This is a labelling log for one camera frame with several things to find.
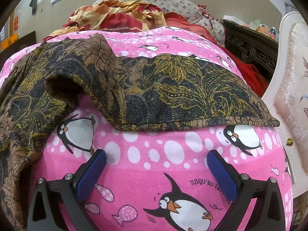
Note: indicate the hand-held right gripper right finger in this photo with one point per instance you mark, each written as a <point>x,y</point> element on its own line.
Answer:
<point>221,173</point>

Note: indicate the orange wall sign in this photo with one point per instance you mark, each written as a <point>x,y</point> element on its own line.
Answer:
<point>15,23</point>

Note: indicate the white box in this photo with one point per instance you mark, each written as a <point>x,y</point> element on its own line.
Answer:
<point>232,19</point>

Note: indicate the red cloth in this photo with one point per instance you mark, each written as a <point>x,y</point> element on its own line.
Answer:
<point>250,77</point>

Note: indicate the white upholstered headboard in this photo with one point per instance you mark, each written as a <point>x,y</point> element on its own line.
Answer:
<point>288,89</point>

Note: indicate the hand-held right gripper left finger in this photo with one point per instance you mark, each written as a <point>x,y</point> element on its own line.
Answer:
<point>91,173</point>

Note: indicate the dark cloth on wall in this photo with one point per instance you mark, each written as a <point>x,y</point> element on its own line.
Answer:
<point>33,2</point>

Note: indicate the blue bottle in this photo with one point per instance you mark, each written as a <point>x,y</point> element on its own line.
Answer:
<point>272,33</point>

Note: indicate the brown batik patterned garment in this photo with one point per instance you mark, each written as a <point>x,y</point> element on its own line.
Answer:
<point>168,89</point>

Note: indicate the pink penguin print blanket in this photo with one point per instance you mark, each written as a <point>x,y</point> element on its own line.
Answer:
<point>144,173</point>

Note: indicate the cardboard box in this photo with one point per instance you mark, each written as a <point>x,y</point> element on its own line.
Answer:
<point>262,31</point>

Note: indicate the grey floral pillow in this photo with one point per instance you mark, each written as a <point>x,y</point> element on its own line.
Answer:
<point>168,1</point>

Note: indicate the yellow sign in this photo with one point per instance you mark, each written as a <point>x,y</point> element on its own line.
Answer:
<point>9,42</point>

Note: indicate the red floral quilt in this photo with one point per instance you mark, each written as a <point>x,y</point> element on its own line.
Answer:
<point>115,14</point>

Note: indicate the dark wooden table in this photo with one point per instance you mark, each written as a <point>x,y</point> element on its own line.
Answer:
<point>25,39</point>

